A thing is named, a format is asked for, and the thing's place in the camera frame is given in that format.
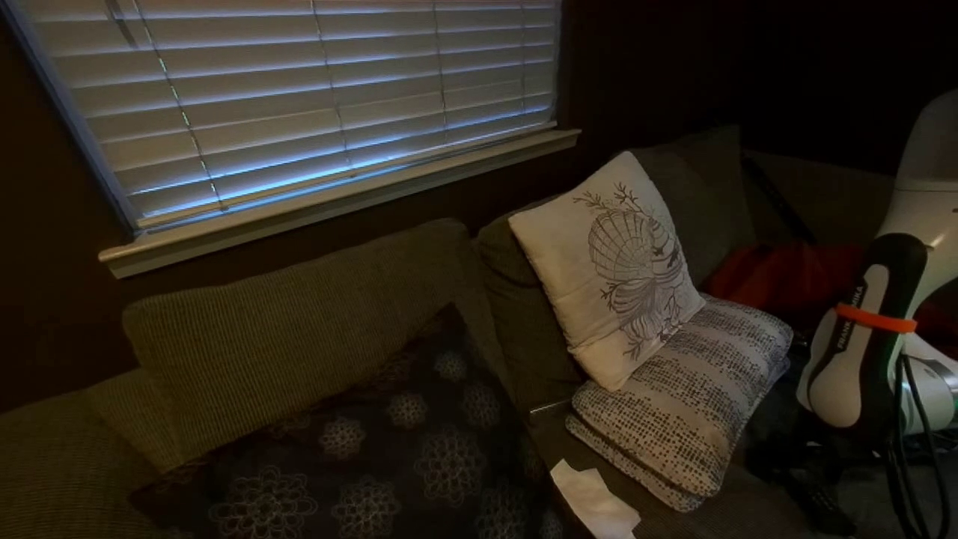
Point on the red fabric item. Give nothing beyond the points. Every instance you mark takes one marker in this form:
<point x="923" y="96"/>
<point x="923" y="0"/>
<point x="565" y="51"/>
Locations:
<point x="780" y="280"/>

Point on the blind tilt wand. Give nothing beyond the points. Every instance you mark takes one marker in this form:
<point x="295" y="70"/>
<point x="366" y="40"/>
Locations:
<point x="170" y="91"/>

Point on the olive green fabric sofa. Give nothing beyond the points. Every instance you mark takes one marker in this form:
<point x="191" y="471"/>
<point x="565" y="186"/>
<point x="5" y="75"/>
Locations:
<point x="280" y="331"/>

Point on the dark pillow with circle pattern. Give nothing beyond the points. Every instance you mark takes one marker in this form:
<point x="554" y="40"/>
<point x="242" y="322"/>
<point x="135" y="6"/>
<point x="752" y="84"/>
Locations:
<point x="399" y="449"/>

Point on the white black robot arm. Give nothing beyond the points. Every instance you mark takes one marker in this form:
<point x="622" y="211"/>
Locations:
<point x="870" y="377"/>

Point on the white floral print pillow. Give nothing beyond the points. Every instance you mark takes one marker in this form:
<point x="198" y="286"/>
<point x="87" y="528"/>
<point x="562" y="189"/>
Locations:
<point x="608" y="280"/>

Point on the white black dotted pillow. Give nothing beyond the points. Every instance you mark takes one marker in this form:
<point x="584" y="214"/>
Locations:
<point x="689" y="400"/>

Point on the white paper sheet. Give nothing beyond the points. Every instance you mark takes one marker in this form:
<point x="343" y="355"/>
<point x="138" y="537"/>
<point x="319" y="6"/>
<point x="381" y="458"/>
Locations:
<point x="593" y="498"/>

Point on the white window blinds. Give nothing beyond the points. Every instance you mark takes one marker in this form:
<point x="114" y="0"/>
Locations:
<point x="301" y="91"/>

